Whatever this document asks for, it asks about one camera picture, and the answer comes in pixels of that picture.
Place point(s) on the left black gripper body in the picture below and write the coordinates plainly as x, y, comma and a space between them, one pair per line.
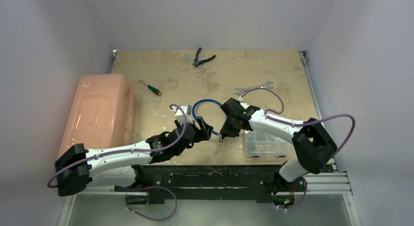
199, 134

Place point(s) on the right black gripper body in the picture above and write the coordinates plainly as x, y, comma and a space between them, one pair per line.
229, 126

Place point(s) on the blue cable lock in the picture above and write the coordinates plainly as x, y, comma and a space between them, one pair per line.
210, 110

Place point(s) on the pink plastic storage box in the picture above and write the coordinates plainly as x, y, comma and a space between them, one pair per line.
102, 113

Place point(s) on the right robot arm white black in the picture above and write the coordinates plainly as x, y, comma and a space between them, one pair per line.
312, 144

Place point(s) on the pair of silver keys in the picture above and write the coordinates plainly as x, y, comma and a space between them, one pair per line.
218, 146

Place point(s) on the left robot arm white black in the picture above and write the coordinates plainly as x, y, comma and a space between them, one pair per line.
77, 167

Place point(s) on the clear plastic screw box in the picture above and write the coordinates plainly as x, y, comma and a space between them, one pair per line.
259, 144

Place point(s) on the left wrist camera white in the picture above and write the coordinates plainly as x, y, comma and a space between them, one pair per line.
182, 113

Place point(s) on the green handled screwdriver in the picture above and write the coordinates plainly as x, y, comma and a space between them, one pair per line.
152, 89

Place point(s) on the small silver wrench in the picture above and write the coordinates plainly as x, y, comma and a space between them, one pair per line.
200, 66

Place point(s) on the large silver open wrench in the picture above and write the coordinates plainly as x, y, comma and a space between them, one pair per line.
239, 91

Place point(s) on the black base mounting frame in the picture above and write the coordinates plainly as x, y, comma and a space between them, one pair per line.
209, 182

